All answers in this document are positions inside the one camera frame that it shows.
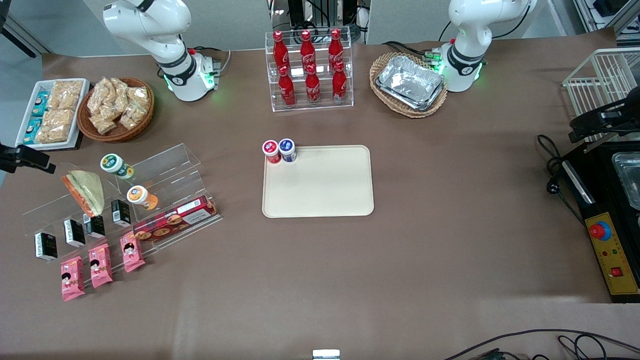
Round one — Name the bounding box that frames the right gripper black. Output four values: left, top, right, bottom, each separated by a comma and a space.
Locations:
0, 144, 57, 175

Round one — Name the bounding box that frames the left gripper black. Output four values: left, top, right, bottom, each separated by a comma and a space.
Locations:
568, 98, 640, 144

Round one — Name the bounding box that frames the triangle sandwich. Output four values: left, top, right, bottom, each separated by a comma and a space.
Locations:
61, 170, 106, 218

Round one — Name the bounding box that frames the beige plastic tray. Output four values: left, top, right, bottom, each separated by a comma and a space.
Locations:
262, 145, 375, 219

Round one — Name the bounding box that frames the small blue snack pack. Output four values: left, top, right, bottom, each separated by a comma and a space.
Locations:
22, 117, 45, 146
31, 91, 51, 118

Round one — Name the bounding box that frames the rice cracker pack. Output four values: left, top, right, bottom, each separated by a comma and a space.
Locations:
34, 109, 76, 145
47, 80, 85, 112

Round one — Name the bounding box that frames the white rectangular dish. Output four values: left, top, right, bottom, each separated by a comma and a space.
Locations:
15, 78, 91, 151

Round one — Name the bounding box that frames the steel food container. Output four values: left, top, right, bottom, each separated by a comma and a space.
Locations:
611, 152, 640, 211

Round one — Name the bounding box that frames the black sealing machine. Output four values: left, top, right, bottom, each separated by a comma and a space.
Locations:
562, 140, 640, 304

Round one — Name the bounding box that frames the clear bag of fried snacks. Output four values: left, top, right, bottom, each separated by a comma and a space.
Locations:
102, 76, 130, 113
87, 80, 112, 117
90, 114, 118, 136
119, 102, 147, 131
127, 86, 151, 108

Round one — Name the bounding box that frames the green lid bottle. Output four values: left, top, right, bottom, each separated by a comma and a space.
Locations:
99, 153, 135, 181

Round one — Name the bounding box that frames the small black carton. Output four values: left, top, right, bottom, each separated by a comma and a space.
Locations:
83, 214, 106, 239
63, 218, 86, 248
34, 232, 58, 262
110, 199, 132, 228

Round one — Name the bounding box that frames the brown wicker basket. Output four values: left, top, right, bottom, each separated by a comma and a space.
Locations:
76, 76, 155, 143

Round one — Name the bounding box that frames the red emergency stop button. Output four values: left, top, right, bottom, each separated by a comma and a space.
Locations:
589, 220, 613, 241

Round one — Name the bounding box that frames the orange lid bottle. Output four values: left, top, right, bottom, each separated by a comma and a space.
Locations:
126, 185, 159, 211

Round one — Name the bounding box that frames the pink snack packet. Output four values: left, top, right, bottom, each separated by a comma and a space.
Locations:
88, 243, 114, 289
60, 256, 86, 302
120, 231, 146, 273

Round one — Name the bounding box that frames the clear acrylic stepped stand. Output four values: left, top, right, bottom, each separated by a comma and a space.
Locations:
21, 143, 223, 291

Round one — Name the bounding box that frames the red cookie box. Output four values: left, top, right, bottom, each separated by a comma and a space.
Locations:
132, 195, 220, 243

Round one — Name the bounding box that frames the light wicker basket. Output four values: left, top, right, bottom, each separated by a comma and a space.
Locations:
369, 52, 448, 119

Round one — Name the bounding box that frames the stack of foil trays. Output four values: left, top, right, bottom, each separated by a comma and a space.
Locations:
376, 55, 446, 112

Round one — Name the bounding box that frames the red lid cup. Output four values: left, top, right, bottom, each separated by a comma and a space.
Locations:
262, 139, 282, 165

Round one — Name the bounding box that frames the red cola bottle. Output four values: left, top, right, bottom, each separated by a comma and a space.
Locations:
272, 31, 291, 71
300, 30, 317, 68
305, 64, 322, 105
278, 65, 297, 107
328, 28, 345, 66
332, 61, 348, 103

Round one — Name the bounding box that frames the blue lid cup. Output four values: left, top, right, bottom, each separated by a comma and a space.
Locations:
278, 138, 298, 163

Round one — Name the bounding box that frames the clear acrylic bottle rack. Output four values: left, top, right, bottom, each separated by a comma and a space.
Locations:
265, 27, 354, 113

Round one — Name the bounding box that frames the black equipment rack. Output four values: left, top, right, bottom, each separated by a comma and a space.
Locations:
270, 0, 371, 43

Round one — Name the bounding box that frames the silver metal handle bar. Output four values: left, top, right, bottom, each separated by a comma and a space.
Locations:
561, 159, 596, 205

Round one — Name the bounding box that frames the white wire rack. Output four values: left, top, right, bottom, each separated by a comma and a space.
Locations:
562, 47, 640, 146

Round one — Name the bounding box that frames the black power cable with plug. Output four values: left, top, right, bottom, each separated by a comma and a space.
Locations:
537, 134, 588, 226

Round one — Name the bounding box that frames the long black floor cable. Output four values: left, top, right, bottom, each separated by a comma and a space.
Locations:
442, 328, 640, 360

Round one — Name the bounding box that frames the looped black floor cable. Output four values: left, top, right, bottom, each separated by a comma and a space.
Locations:
557, 334, 608, 360

